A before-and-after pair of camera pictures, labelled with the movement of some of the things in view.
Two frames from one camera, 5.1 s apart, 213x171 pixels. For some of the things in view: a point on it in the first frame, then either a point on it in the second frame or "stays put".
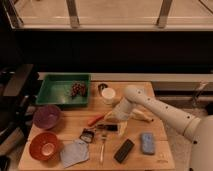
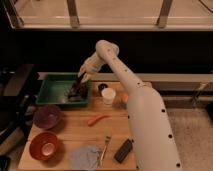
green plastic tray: (66, 90) stays put
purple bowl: (46, 116) stays put
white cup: (108, 94) stays put
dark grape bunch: (78, 87) stays put
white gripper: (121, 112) -> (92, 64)
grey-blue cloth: (74, 152) -> (84, 158)
